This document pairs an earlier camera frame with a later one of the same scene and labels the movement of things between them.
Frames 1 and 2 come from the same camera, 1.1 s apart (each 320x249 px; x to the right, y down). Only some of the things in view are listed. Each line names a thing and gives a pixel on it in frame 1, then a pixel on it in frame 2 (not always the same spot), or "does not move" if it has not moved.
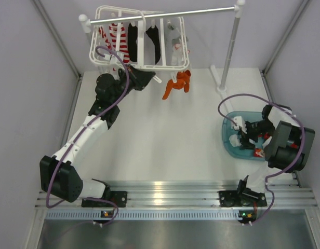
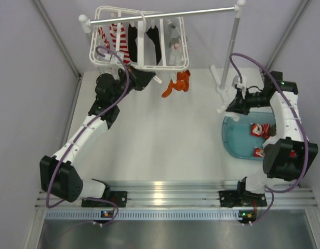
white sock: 234,140 → 226,102
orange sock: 183,80 does not move
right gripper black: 244,139 → 239,104
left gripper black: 142,78 does not move
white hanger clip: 159,81 does not move
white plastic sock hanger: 128,38 does not move
